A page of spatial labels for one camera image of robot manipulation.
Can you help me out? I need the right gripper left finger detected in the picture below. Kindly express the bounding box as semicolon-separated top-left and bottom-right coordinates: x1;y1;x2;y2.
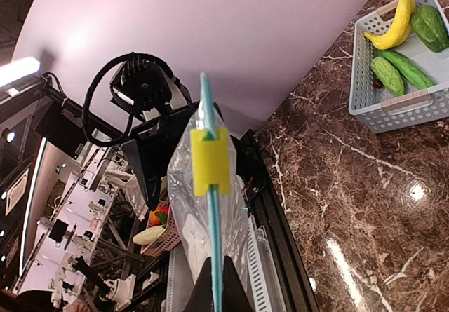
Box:
184;258;214;312

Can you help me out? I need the yellow toy banana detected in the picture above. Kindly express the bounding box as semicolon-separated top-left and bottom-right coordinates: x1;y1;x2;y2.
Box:
364;0;416;50

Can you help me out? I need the long green toy cucumber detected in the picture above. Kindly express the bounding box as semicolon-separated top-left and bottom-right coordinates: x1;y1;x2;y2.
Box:
380;50;436;90

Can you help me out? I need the white slotted cable duct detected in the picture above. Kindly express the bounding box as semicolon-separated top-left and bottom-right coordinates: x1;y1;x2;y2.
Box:
162;216;286;311

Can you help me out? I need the clear zip top bag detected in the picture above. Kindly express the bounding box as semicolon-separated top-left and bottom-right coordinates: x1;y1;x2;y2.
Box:
167;74;249;311

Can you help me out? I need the pink basket of toy food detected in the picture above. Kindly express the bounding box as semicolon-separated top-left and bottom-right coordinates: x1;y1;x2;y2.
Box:
132;200;180;258

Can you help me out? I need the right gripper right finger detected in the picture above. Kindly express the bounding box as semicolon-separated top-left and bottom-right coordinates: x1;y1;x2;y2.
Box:
222;255;253;312

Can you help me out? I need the yellow zipper slider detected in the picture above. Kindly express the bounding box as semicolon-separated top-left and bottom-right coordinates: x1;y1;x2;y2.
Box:
190;128;231;196

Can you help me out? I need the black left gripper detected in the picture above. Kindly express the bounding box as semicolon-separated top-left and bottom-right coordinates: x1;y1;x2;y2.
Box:
121;103;199;210

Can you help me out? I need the short green toy gourd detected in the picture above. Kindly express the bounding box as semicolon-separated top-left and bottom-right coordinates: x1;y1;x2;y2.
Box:
370;57;405;97

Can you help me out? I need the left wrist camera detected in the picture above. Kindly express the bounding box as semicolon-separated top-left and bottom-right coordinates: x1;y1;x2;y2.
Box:
109;53;172;121

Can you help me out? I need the black front frame rail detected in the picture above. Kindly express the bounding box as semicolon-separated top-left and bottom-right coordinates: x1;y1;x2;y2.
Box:
241;130;319;311

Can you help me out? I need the green toy bell pepper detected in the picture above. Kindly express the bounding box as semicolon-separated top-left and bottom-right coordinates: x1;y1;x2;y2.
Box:
410;5;448;53

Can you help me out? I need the light blue plastic basket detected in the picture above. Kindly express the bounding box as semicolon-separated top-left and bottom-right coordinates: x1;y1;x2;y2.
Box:
348;0;448;134

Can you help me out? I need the small red toy cherry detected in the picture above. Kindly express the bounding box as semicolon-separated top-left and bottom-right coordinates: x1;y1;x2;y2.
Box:
373;79;384;89

